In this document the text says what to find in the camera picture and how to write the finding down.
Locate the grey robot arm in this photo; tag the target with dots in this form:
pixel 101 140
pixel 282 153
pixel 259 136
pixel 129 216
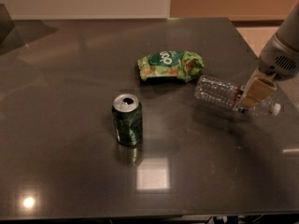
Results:
pixel 288 31

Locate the green snack bag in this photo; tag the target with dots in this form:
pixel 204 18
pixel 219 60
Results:
pixel 181 65

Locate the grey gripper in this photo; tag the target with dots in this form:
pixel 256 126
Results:
pixel 277 60

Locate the green soda can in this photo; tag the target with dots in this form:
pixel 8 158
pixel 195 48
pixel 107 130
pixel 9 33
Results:
pixel 127 117

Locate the clear plastic water bottle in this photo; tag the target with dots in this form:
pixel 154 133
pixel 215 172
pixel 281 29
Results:
pixel 228 95

